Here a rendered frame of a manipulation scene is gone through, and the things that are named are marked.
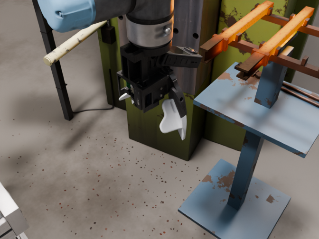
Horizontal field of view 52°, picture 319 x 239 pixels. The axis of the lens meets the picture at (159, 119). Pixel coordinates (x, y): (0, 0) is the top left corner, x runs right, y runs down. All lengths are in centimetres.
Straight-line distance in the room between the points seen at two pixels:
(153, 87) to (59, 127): 155
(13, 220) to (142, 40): 51
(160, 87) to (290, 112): 68
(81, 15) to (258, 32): 111
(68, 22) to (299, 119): 89
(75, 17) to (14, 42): 259
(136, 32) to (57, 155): 147
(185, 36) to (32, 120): 120
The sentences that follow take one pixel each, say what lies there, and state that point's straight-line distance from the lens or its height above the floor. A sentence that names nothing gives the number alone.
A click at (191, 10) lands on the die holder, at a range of 128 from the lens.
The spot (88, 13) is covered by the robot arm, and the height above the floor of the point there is 122.
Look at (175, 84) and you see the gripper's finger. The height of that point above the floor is 105.
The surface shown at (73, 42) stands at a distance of 158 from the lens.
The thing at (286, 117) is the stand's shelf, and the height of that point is 67.
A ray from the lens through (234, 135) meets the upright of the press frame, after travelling 184.
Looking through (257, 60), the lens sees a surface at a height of 95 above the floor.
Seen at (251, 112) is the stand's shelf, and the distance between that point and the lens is 114.
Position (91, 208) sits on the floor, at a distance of 168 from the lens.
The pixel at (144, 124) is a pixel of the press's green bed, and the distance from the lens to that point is 177.
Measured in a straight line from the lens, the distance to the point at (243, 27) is 104.
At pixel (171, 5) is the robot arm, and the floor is 120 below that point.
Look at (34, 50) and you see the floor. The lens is 285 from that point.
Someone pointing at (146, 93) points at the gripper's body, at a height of 106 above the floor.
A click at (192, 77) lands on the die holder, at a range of 143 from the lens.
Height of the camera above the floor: 141
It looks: 44 degrees down
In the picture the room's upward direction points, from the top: straight up
